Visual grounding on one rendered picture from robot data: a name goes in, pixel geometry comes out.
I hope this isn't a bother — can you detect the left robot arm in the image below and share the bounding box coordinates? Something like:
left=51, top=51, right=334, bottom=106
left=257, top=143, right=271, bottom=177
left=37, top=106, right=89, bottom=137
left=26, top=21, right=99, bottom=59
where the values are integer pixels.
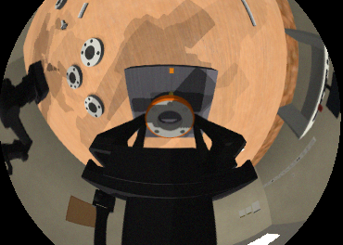
left=0, top=64, right=43, bottom=161

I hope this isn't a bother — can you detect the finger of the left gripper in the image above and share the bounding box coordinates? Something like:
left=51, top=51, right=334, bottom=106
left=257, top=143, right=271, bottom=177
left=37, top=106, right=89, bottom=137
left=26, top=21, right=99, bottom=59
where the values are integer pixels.
left=1, top=144, right=13, bottom=175

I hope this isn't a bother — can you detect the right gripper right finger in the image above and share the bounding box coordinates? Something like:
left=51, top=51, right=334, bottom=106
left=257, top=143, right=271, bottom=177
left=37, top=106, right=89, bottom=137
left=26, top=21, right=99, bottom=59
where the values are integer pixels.
left=193, top=114, right=247, bottom=174

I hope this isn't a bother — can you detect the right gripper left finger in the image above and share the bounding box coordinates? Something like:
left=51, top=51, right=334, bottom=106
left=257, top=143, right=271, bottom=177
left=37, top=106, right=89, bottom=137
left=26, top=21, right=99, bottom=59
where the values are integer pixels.
left=94, top=113, right=146, bottom=147

